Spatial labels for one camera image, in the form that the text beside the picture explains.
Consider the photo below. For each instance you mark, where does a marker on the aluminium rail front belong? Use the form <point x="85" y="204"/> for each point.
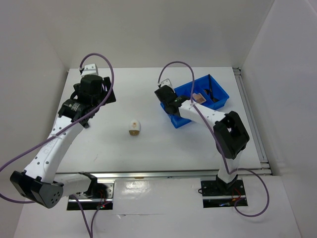
<point x="155" y="174"/>

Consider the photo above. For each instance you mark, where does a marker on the aluminium rail right side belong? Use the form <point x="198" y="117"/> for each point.
<point x="265" y="166"/>

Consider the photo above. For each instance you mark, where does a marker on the pink eyeshadow palette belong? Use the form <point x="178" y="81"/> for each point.
<point x="199" y="98"/>

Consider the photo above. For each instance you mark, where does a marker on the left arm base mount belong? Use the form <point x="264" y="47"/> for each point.
<point x="99" y="197"/>

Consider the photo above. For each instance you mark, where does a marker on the black slim makeup brush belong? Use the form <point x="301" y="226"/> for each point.
<point x="211" y="91"/>

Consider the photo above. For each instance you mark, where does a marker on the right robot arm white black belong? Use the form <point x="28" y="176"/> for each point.
<point x="227" y="129"/>

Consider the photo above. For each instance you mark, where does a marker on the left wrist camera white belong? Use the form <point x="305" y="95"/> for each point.
<point x="90" y="69"/>

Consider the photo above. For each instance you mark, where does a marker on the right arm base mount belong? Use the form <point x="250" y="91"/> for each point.
<point x="213" y="197"/>

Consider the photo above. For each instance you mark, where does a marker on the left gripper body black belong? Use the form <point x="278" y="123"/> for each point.
<point x="100" y="98"/>

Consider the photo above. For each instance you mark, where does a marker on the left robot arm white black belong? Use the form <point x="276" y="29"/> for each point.
<point x="39" y="181"/>

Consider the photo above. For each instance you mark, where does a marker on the aluminium rail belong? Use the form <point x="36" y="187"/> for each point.
<point x="155" y="174"/>
<point x="265" y="166"/>

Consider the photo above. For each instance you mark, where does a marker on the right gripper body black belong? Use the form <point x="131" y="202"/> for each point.
<point x="177" y="95"/>

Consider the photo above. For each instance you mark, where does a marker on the blue plastic divided bin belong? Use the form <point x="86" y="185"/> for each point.
<point x="199" y="86"/>

